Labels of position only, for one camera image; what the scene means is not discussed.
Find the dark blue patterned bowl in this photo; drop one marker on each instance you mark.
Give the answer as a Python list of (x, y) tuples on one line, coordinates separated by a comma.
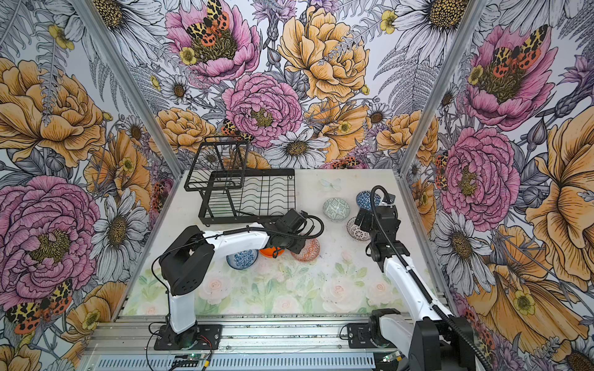
[(363, 200)]

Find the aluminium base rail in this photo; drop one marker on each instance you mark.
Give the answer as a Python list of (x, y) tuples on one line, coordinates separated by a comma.
[(269, 342)]

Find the orange plastic bowl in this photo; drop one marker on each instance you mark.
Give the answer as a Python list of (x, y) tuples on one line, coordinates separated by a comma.
[(271, 252)]

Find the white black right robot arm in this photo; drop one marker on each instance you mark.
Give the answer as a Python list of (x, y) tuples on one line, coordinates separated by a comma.
[(430, 337)]

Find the green patterned ceramic bowl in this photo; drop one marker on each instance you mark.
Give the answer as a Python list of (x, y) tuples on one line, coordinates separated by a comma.
[(336, 209)]

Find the white brown lattice bowl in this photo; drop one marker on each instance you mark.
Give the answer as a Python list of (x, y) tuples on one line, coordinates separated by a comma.
[(356, 232)]

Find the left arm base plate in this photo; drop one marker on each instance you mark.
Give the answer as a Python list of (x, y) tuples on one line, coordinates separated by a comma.
[(197, 337)]

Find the red patterned ceramic bowl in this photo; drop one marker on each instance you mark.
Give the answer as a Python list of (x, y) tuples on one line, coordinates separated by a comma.
[(309, 253)]

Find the right aluminium corner post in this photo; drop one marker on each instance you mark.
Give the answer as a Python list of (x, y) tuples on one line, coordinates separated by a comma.
[(463, 37)]

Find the blue floral ceramic bowl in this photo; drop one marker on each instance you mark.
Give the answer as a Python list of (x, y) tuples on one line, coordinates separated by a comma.
[(242, 260)]

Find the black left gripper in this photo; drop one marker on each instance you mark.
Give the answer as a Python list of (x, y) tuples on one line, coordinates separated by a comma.
[(298, 243)]

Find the green circuit board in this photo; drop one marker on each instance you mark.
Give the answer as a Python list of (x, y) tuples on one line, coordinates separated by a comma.
[(191, 358)]

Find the aluminium corner post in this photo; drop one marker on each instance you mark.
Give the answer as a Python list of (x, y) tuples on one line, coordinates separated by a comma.
[(463, 37), (99, 32)]

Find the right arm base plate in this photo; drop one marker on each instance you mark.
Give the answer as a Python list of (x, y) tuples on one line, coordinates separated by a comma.
[(358, 336)]

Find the black wire dish rack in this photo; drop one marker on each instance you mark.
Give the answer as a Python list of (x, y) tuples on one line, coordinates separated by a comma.
[(232, 189)]

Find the left aluminium corner post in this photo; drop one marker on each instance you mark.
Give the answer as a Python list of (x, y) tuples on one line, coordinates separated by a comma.
[(99, 32)]

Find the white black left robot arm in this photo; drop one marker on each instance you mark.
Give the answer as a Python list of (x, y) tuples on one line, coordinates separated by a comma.
[(184, 265)]

